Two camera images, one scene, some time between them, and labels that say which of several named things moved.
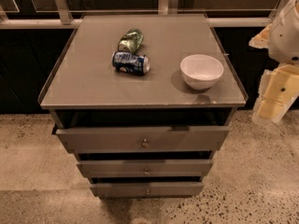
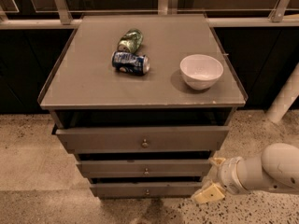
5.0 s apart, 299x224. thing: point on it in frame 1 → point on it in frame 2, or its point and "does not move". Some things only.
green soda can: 131,41 does not move
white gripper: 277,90 → 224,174
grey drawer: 146,168 does not move
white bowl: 201,71 does not move
